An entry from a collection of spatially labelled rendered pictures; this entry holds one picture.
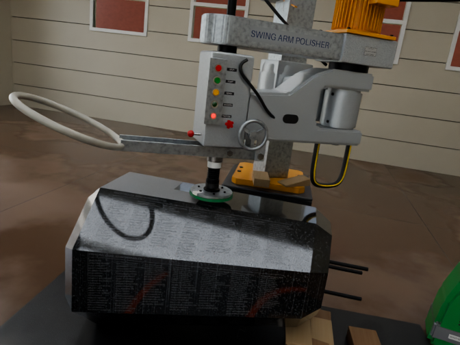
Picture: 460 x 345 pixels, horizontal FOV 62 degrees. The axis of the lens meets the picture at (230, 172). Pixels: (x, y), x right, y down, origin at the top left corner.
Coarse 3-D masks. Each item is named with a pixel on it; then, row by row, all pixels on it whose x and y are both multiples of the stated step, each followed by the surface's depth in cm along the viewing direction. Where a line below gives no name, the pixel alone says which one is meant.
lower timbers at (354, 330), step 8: (320, 312) 233; (328, 312) 234; (352, 328) 225; (360, 328) 226; (352, 336) 217; (360, 336) 218; (368, 336) 219; (376, 336) 220; (352, 344) 214; (360, 344) 211; (368, 344) 212; (376, 344) 213
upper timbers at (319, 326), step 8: (312, 320) 208; (320, 320) 209; (328, 320) 210; (312, 328) 202; (320, 328) 203; (328, 328) 203; (312, 336) 196; (320, 336) 196; (328, 336) 197; (288, 344) 188
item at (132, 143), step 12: (132, 144) 168; (144, 144) 170; (156, 144) 172; (168, 144) 173; (180, 144) 175; (192, 144) 188; (204, 156) 180; (216, 156) 182; (228, 156) 184; (240, 156) 186; (252, 156) 188
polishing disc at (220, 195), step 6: (192, 186) 195; (204, 186) 197; (222, 186) 201; (204, 192) 188; (210, 192) 189; (216, 192) 190; (222, 192) 191; (228, 192) 192; (198, 198) 185; (204, 198) 183; (210, 198) 183; (216, 198) 184; (222, 198) 185; (228, 198) 188
